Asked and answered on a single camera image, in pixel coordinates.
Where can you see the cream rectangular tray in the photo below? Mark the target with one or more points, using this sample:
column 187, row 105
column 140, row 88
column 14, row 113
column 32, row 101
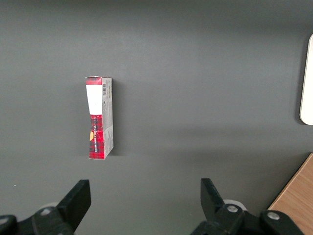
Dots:
column 308, row 98

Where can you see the red plaid cardboard box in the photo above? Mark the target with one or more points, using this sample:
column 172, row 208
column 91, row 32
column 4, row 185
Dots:
column 97, row 137

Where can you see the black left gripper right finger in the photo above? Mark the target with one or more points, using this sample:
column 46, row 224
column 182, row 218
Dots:
column 212, row 203

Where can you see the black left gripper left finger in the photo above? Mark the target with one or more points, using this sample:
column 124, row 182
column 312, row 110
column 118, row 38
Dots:
column 73, row 203

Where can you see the wooden drawer cabinet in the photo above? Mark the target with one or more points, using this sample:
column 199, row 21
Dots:
column 298, row 191

